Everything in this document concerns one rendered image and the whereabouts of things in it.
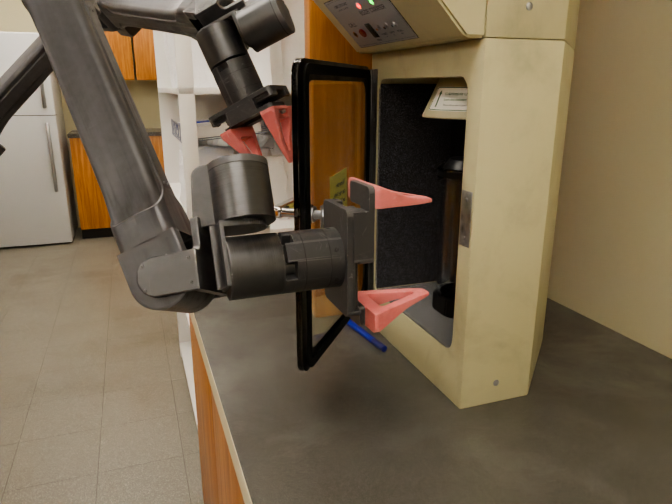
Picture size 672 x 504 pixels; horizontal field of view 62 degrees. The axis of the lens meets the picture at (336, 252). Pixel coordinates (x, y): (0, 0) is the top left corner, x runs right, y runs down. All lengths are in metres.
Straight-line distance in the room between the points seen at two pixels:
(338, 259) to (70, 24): 0.35
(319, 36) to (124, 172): 0.53
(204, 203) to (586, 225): 0.84
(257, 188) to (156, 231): 0.10
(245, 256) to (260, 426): 0.32
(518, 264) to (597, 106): 0.48
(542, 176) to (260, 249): 0.40
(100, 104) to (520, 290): 0.54
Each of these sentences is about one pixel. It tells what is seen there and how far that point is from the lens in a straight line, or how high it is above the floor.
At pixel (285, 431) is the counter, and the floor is 0.94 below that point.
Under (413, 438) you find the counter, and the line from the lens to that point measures 0.74.
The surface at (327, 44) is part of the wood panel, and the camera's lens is 1.00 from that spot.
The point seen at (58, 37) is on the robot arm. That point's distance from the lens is 0.65.
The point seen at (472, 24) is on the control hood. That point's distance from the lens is 0.68.
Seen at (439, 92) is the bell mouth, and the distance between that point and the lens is 0.82.
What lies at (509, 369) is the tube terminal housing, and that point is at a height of 0.99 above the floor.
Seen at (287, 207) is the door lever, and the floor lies 1.20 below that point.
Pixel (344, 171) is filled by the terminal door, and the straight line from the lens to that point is 0.84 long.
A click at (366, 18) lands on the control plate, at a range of 0.83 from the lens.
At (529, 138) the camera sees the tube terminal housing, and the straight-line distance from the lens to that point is 0.73.
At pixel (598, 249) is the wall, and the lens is 1.17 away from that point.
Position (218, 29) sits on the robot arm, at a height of 1.43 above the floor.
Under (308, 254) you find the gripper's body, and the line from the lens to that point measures 0.50.
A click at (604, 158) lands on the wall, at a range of 1.15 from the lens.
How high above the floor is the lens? 1.35
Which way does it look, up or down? 16 degrees down
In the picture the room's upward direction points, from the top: straight up
